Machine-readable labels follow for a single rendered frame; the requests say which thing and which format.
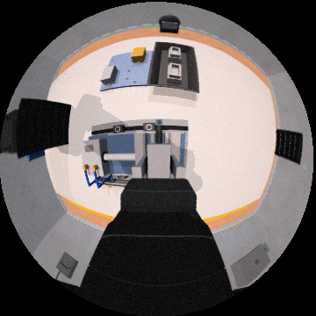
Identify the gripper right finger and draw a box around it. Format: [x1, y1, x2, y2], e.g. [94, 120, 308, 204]
[170, 155, 186, 179]

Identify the orange rectangular block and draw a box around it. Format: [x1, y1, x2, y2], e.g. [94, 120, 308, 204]
[131, 47, 147, 63]

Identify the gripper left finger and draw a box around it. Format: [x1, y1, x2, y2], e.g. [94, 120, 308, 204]
[132, 154, 148, 178]

